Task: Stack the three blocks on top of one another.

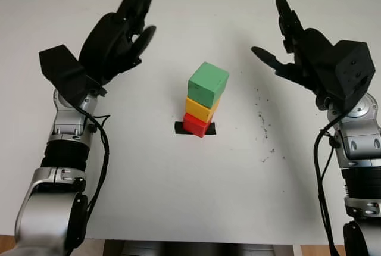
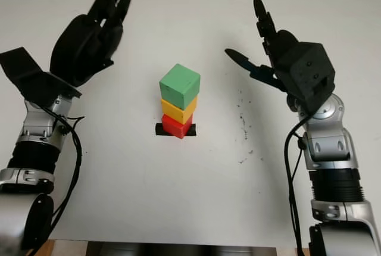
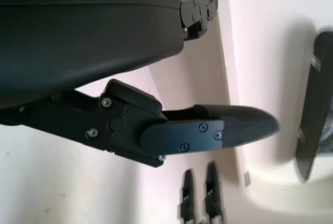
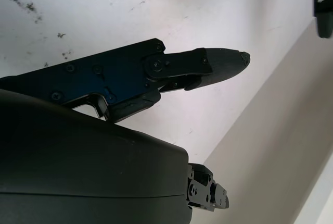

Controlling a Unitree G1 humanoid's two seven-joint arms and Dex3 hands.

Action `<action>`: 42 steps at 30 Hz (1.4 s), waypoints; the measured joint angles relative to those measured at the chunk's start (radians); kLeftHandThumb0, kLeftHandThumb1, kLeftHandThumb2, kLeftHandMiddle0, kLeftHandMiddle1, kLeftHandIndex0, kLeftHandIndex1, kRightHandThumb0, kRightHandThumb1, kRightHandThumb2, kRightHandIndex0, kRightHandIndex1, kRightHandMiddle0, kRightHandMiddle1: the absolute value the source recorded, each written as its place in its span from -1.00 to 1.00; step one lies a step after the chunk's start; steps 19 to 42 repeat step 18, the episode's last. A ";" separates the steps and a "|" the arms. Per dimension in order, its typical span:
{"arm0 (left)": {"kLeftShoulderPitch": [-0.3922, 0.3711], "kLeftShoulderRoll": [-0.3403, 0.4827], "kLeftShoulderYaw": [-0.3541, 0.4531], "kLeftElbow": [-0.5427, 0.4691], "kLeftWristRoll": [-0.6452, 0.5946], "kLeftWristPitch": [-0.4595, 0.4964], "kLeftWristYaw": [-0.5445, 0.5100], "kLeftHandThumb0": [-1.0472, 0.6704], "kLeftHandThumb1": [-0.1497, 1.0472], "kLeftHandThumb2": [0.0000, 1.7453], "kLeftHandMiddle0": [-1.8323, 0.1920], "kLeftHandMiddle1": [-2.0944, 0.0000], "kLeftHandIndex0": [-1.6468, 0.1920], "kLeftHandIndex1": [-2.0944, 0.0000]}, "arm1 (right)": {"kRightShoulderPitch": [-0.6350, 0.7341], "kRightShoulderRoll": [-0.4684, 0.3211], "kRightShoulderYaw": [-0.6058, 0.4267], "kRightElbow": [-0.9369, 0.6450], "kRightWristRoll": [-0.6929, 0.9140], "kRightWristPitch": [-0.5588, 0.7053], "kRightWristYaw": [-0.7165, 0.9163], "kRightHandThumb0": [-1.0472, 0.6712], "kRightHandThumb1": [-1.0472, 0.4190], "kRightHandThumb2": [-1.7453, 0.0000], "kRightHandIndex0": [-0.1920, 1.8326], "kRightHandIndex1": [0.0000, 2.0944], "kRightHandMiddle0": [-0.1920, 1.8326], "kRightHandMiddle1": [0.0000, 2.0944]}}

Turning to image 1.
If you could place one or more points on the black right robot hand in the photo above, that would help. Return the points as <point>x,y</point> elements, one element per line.
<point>315,59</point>

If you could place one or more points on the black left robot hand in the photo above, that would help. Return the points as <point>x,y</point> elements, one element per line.
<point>107,47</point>

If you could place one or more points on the green wooden block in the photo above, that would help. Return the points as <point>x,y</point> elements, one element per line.
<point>206,84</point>

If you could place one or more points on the yellow wooden block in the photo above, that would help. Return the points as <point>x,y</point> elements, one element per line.
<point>198,108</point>

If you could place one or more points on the red wooden block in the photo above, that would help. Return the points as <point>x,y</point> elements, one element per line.
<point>195,125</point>

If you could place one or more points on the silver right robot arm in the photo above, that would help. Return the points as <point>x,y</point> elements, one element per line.
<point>360,140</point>

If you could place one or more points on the black tape strip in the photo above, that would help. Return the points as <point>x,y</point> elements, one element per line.
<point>178,128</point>

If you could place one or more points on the dark robot torso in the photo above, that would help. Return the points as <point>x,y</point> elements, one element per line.
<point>199,248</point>

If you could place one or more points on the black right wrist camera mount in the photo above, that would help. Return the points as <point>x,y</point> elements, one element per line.
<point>354,71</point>

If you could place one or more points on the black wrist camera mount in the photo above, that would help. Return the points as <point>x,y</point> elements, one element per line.
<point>62,71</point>
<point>354,71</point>

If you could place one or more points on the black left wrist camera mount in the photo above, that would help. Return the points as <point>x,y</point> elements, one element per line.
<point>62,71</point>

